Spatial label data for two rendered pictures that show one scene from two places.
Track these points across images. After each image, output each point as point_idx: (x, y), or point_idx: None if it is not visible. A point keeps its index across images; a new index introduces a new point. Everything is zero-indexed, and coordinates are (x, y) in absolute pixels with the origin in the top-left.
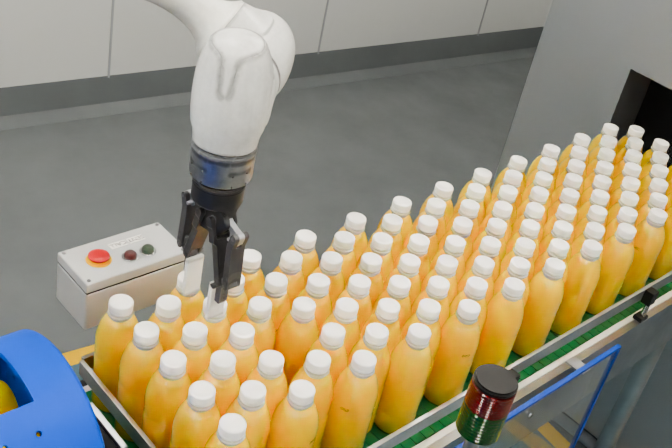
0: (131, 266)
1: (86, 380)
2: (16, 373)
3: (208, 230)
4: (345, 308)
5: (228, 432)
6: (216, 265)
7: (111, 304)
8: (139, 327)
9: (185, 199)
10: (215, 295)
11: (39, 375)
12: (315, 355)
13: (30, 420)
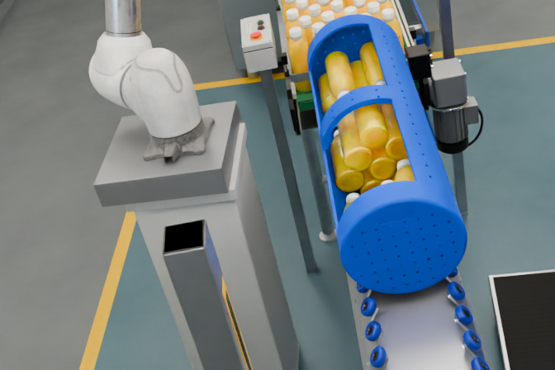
0: (268, 29)
1: (301, 79)
2: (352, 25)
3: None
4: None
5: (391, 12)
6: None
7: (295, 32)
8: (315, 26)
9: None
10: None
11: (358, 20)
12: None
13: (376, 27)
